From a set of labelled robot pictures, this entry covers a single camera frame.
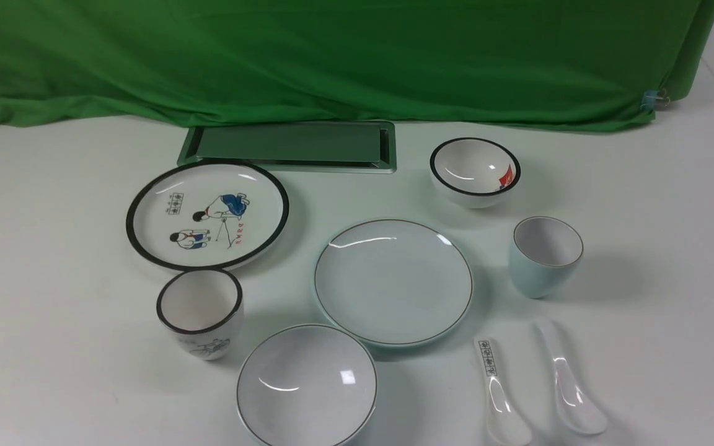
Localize pale blue bowl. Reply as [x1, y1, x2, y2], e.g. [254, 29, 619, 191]
[236, 324, 379, 445]

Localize pale blue ceramic cup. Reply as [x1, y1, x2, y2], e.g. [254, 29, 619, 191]
[508, 216, 584, 299]

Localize plain white ceramic spoon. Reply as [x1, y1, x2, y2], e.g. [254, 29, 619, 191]
[534, 318, 609, 437]

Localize black-rimmed illustrated white cup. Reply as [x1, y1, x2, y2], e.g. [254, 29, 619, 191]
[156, 269, 245, 361]

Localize illustrated black-rimmed white plate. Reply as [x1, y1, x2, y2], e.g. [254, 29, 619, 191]
[125, 160, 290, 272]

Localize pale blue plate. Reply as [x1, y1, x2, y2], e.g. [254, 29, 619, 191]
[312, 218, 474, 348]

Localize white spoon with characters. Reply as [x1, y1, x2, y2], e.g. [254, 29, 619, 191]
[473, 338, 533, 445]

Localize small black-rimmed white bowl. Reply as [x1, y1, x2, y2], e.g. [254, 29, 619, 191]
[429, 138, 522, 209]

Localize green backdrop cloth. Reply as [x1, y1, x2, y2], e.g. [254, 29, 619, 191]
[0, 1, 714, 133]

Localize blue binder clip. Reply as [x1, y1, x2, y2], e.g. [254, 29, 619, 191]
[638, 89, 671, 110]

